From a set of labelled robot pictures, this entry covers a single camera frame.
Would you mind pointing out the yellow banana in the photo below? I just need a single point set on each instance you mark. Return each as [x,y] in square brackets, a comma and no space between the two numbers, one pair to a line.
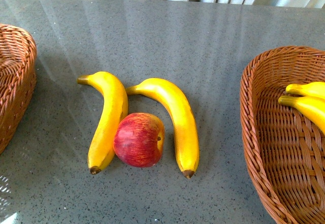
[115,109]
[311,107]
[186,140]
[314,89]

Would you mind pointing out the red apple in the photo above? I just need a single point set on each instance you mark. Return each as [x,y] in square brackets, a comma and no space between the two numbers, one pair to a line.
[139,140]

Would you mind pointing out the right brown wicker basket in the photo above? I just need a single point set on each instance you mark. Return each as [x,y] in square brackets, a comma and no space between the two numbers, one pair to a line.
[284,150]

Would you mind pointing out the brown wicker basket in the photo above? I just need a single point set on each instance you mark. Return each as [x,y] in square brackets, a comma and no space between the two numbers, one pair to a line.
[18,78]
[284,150]

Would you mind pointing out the left brown wicker basket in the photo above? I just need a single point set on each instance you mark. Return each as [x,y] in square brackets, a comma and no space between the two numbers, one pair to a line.
[18,78]

